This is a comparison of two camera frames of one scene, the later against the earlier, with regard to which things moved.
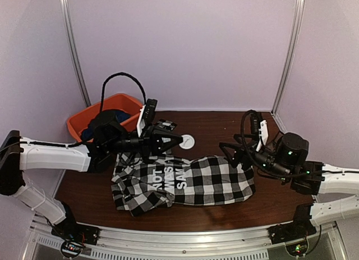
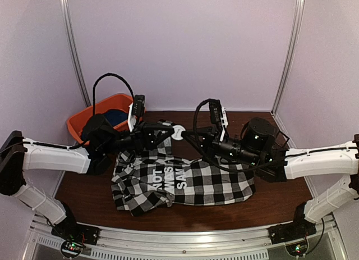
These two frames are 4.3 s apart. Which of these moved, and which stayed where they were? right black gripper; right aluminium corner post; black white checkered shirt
Moved: right black gripper
Stayed: right aluminium corner post; black white checkered shirt
